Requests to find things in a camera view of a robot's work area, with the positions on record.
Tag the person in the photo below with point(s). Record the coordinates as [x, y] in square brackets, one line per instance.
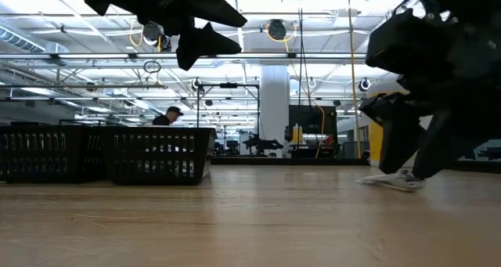
[168, 116]

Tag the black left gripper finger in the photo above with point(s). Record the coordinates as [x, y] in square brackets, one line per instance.
[199, 44]
[215, 8]

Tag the white square pillar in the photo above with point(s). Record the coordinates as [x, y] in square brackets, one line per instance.
[274, 110]

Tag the yellow wipes canister white lid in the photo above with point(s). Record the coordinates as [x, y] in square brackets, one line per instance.
[375, 141]

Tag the black metal gantry frame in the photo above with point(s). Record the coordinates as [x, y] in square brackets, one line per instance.
[229, 85]

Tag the black display panel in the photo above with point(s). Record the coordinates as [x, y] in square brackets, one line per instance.
[313, 118]

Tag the silver metal tool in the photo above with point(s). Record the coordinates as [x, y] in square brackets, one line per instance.
[391, 179]

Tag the silver ventilation duct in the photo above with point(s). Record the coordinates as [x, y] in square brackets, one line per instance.
[23, 42]

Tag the black plastic mesh basket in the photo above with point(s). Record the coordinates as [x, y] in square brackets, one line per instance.
[47, 153]
[156, 173]

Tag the black background robot arm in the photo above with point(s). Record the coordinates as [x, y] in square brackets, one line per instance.
[260, 145]

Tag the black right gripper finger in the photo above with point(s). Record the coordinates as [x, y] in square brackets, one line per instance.
[399, 134]
[446, 145]

